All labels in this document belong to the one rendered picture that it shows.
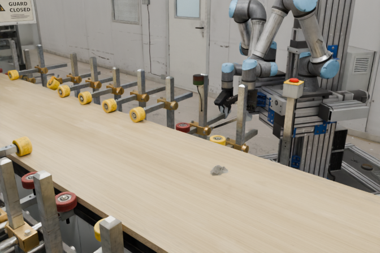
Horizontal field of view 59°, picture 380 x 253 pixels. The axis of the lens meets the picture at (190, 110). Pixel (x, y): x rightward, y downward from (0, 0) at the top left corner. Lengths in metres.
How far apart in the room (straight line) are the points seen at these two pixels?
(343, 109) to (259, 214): 1.14
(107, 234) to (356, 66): 2.06
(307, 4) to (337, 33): 0.62
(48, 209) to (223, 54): 4.32
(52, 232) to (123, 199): 0.31
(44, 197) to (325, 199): 0.94
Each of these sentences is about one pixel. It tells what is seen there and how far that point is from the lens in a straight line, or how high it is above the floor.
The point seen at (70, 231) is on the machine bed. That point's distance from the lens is 1.51.
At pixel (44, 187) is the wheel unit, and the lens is 0.98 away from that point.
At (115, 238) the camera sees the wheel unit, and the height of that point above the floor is 1.10.
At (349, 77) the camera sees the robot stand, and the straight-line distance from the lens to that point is 2.49.
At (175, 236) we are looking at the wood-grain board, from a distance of 1.09.
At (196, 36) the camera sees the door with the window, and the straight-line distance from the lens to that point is 5.41.
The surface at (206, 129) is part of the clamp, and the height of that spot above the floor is 0.86.
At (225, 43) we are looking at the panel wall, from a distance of 5.04.
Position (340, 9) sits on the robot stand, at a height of 1.50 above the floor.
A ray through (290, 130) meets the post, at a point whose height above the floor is 0.99.
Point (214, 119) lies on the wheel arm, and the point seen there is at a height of 0.86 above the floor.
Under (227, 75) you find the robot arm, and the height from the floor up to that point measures 1.12.
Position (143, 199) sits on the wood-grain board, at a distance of 1.26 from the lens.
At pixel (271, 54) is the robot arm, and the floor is 1.18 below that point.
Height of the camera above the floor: 1.61
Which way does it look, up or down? 20 degrees down
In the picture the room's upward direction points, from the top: straight up
